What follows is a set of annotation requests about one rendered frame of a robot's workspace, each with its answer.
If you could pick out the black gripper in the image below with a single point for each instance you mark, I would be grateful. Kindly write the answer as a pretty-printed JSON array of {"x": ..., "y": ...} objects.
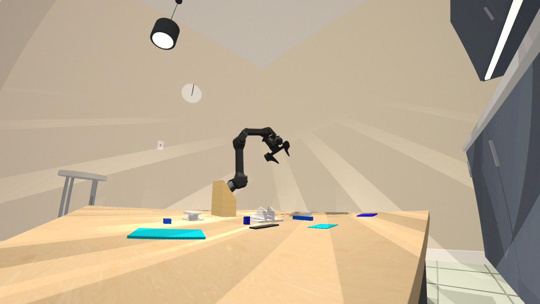
[{"x": 269, "y": 156}]

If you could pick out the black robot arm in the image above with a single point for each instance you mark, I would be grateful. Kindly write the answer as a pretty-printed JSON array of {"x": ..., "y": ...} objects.
[{"x": 240, "y": 180}]

